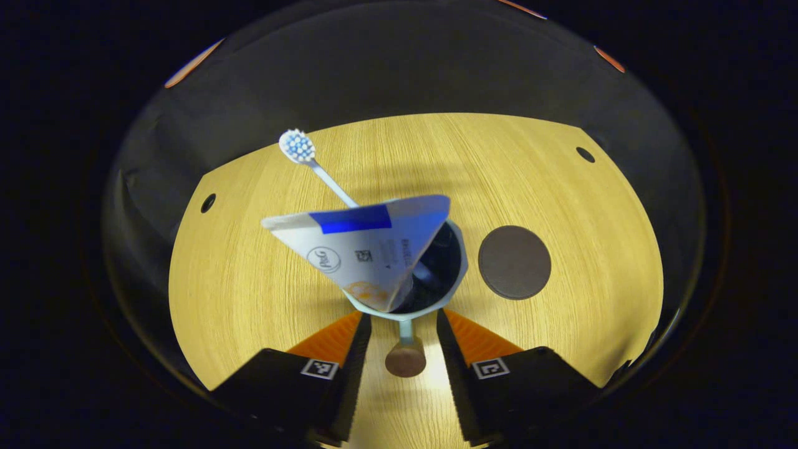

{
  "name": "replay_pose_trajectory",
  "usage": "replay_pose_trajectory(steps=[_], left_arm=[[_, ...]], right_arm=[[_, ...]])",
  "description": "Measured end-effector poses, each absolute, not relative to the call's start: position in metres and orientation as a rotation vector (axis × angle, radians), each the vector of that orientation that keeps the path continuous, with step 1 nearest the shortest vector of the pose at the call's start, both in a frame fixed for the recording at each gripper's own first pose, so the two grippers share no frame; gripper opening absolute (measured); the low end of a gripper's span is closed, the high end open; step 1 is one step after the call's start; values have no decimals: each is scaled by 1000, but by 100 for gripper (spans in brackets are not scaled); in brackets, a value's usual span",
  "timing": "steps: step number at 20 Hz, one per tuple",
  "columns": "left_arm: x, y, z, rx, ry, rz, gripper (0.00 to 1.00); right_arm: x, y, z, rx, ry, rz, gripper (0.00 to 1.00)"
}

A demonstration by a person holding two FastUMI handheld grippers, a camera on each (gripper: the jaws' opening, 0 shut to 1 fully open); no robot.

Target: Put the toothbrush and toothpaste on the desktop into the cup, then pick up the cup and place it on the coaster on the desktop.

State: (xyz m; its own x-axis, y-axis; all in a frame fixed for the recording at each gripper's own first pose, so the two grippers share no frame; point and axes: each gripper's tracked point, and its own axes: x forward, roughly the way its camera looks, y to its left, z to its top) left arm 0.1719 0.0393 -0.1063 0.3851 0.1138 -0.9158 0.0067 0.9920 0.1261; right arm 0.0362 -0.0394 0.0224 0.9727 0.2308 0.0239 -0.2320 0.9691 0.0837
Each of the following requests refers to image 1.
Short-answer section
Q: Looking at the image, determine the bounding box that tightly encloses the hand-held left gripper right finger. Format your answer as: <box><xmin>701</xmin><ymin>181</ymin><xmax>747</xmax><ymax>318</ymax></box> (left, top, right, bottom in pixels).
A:
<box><xmin>435</xmin><ymin>307</ymin><xmax>602</xmax><ymax>447</ymax></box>

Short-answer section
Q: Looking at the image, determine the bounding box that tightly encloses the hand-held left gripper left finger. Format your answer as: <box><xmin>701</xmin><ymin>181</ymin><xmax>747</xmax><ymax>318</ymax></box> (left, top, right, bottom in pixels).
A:
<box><xmin>209</xmin><ymin>311</ymin><xmax>373</xmax><ymax>447</ymax></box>

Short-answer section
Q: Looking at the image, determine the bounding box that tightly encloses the light blue cup wooden handle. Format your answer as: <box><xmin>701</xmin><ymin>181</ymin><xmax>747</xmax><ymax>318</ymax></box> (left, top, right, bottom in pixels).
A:
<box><xmin>342</xmin><ymin>218</ymin><xmax>469</xmax><ymax>379</ymax></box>

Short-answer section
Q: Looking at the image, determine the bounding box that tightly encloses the round dark brown coaster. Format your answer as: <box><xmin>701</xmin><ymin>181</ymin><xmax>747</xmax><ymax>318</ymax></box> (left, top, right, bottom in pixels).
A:
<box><xmin>478</xmin><ymin>225</ymin><xmax>552</xmax><ymax>301</ymax></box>

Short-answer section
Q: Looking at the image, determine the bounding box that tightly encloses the white toothpaste tube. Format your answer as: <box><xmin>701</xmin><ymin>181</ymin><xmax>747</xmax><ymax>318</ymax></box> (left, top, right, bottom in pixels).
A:
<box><xmin>261</xmin><ymin>194</ymin><xmax>451</xmax><ymax>314</ymax></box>

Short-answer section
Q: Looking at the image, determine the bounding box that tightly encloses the white toothbrush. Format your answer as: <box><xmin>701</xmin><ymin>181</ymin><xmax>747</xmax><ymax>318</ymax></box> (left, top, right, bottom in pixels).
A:
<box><xmin>278</xmin><ymin>128</ymin><xmax>437</xmax><ymax>286</ymax></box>

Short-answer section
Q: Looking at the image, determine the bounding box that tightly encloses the wooden desktop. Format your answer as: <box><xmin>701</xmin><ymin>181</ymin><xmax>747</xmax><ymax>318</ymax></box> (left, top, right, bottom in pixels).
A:
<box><xmin>168</xmin><ymin>112</ymin><xmax>665</xmax><ymax>449</ymax></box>

